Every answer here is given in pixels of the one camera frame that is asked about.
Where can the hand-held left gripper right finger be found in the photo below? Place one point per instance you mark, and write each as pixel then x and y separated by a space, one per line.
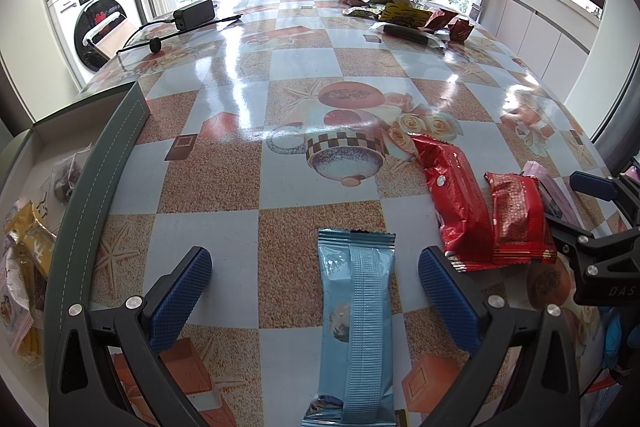
pixel 450 302

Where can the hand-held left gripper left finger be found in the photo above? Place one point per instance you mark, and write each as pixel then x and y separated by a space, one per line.
pixel 177 302

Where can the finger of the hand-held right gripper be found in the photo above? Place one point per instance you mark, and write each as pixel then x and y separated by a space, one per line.
pixel 570 229
pixel 592 186

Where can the patterned red snack packet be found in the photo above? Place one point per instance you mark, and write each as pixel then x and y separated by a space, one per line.
pixel 517 217

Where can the light blue snack packet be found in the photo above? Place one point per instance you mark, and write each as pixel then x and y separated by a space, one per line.
pixel 357 307

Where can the glossy red snack packet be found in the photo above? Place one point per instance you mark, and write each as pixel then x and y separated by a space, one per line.
pixel 450 192

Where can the grey storage box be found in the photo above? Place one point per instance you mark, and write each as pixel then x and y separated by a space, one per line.
pixel 90 187

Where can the pink edged snack packet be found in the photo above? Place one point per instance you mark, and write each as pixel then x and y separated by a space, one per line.
pixel 27 337

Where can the golden yellow snack packet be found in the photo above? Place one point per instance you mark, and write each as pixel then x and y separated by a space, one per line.
pixel 30 237

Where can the white snack packet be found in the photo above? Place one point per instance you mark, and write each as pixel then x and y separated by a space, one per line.
pixel 15 292

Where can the clear dark candy packet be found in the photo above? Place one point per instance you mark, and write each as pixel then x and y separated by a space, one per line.
pixel 67 177

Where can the person's right hand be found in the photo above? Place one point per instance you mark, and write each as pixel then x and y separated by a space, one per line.
pixel 622 337

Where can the white low cabinet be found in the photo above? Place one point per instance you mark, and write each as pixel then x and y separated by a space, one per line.
pixel 540 32

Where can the pile of assorted snack packets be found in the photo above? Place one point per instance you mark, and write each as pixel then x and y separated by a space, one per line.
pixel 405 17

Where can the white washing machine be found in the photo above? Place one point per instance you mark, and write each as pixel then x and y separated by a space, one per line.
pixel 100 32

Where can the black power adapter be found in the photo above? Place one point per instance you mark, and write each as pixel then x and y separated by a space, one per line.
pixel 194 14

